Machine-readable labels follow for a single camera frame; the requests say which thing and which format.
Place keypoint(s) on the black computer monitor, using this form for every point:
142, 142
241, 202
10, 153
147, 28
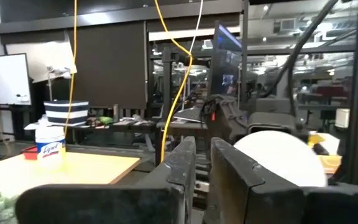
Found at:
225, 68

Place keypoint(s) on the black side table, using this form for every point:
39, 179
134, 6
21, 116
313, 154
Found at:
182, 126

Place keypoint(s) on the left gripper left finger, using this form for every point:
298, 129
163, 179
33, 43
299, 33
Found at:
104, 205

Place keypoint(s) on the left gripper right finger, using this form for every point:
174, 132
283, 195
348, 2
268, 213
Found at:
259, 205

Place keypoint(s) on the white lightbulb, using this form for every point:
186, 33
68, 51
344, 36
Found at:
278, 155

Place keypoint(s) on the whiteboard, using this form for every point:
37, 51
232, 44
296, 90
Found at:
6, 79

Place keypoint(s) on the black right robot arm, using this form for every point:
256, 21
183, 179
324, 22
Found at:
225, 118

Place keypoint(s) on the navy white striped bin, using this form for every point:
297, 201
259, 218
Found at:
67, 112

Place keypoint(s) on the black keyboard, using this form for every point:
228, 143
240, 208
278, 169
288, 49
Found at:
188, 114

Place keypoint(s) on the Lysol wipes canister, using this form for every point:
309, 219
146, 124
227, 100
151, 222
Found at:
50, 146

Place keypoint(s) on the green snack bag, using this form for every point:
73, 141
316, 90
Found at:
106, 119

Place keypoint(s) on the orange wooden desk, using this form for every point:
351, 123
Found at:
73, 168

